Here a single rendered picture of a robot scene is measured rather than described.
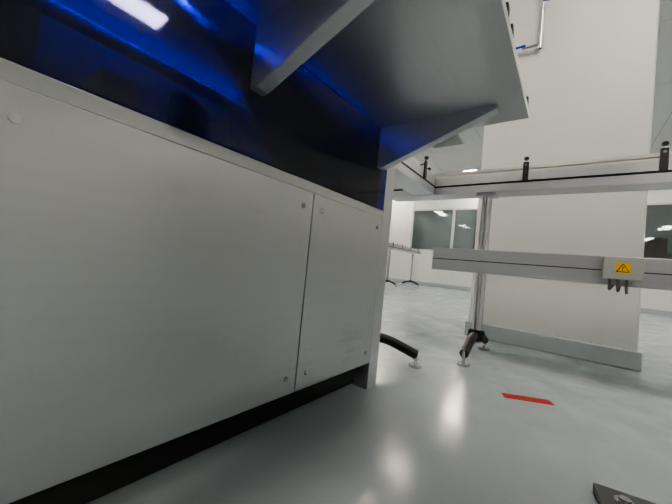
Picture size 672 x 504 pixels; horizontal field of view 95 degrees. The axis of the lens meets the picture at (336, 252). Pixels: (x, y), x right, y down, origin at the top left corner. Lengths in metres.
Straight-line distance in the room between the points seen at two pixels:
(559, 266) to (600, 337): 0.71
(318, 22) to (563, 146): 2.01
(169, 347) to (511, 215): 2.13
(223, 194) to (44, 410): 0.39
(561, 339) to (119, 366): 2.15
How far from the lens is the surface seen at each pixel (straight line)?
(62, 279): 0.53
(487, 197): 1.80
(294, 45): 0.64
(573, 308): 2.29
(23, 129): 0.53
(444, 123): 0.99
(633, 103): 2.52
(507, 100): 0.96
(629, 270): 1.66
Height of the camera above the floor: 0.41
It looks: 2 degrees up
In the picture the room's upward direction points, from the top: 6 degrees clockwise
